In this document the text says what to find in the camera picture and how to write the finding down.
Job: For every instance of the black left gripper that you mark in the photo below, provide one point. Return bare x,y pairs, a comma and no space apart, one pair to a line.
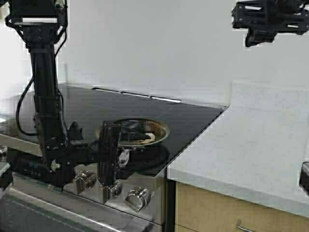
61,153

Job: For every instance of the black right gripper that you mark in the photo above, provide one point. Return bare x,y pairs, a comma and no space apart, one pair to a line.
265,18

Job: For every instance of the raw shrimp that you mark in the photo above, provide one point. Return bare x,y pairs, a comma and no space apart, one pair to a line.
150,138

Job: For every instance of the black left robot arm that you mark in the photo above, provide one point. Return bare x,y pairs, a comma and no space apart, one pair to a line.
41,24

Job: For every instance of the middle steel stove knob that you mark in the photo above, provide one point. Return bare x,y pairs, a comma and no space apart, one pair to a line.
110,192

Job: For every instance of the steel stove knob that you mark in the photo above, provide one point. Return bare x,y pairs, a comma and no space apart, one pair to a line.
110,192
138,198
84,181

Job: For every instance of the black glass stove cooktop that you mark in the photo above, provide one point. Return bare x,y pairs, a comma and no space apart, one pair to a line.
89,108

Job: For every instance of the left steel stove knob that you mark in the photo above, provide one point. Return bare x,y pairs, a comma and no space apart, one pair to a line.
84,181

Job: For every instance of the right steel stove knob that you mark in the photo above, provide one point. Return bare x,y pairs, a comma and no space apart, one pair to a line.
138,198

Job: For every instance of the stainless steel oven front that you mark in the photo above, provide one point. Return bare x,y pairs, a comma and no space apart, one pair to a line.
30,179

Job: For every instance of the wooden cabinet drawer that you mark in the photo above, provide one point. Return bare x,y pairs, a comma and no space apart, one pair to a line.
199,210

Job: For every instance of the far left stove knob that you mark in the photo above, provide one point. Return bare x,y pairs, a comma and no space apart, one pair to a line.
3,153

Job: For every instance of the black appliance at right edge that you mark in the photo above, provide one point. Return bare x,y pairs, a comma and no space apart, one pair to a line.
304,177

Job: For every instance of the steel drawer handle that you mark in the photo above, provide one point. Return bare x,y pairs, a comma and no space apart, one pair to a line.
242,228

